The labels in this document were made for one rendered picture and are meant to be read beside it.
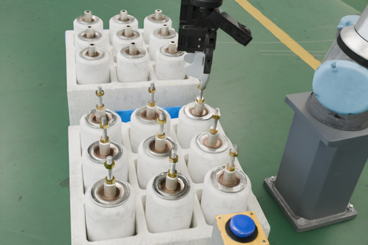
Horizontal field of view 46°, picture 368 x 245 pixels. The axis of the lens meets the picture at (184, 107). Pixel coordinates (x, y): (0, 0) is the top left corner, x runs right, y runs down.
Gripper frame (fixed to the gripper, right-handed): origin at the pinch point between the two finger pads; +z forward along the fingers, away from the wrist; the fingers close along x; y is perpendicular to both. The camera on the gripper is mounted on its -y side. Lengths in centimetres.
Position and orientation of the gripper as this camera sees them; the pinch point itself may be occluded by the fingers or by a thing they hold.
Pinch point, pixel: (205, 79)
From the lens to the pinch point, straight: 101.3
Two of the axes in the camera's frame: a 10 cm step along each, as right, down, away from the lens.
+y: -10.0, -0.8, -0.3
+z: -0.8, 8.2, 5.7
